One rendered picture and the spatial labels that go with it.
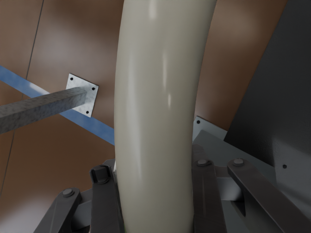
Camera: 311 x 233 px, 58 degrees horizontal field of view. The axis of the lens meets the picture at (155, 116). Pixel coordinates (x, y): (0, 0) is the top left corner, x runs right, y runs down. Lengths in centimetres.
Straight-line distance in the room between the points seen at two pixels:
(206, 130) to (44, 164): 113
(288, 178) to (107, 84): 104
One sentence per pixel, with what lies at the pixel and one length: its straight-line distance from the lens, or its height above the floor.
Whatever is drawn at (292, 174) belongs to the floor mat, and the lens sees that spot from 150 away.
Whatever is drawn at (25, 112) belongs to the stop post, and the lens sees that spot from 132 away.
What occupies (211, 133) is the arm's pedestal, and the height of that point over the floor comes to 1.
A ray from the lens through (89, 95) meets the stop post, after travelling 166.
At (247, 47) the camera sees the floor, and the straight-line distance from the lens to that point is 137.
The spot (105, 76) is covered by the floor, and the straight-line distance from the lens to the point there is 159.
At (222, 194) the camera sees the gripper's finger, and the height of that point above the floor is 123.
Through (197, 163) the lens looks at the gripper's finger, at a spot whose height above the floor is 123.
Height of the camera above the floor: 137
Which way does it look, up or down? 65 degrees down
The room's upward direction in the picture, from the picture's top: 126 degrees counter-clockwise
